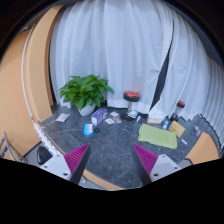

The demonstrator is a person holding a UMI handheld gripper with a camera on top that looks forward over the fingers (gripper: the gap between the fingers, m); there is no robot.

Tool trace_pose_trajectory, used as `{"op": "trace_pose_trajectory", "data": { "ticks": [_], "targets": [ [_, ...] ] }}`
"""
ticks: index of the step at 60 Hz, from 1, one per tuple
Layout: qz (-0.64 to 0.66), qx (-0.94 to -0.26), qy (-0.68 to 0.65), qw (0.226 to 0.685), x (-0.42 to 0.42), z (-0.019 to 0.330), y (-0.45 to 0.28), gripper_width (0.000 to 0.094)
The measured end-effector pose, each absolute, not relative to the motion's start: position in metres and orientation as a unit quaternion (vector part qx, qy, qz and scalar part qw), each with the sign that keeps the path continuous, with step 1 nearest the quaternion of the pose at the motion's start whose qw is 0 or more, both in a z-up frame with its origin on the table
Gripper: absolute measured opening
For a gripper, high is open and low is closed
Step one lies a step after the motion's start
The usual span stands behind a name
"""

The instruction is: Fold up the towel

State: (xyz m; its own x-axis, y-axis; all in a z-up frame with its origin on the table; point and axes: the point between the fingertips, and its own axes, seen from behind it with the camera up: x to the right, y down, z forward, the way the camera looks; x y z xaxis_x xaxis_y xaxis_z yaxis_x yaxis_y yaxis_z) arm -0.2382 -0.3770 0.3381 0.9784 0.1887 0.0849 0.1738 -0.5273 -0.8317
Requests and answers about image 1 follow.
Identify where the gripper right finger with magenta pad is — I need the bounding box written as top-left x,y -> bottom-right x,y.
131,144 -> 158,185

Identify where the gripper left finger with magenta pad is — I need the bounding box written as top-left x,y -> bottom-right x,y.
64,143 -> 91,184

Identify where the green towel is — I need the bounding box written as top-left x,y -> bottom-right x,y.
138,124 -> 177,149

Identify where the small blue packet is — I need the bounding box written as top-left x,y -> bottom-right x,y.
83,124 -> 93,136

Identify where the small black round object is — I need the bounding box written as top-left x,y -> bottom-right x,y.
94,128 -> 100,133

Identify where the small blue bottle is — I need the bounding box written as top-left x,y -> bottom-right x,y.
162,119 -> 169,130

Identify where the white tissue box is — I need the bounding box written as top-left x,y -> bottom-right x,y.
147,111 -> 166,124

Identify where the white plastic bag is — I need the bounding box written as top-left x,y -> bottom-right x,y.
57,113 -> 69,122

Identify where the yellow flat box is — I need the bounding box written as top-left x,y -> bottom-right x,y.
169,121 -> 185,138

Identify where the purple and white box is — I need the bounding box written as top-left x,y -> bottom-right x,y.
91,108 -> 107,126

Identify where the white plant pot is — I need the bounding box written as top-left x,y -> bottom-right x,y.
79,104 -> 95,116

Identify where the small packet pile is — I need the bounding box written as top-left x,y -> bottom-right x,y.
105,111 -> 121,124

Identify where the orange wooden chair seat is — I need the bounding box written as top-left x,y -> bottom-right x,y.
186,132 -> 219,164

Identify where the red and black stool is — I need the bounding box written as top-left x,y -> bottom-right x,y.
121,91 -> 140,121

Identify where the green potted plant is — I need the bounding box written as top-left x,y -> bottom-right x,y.
59,74 -> 114,110

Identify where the white curtain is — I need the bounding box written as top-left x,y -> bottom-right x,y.
50,0 -> 224,145

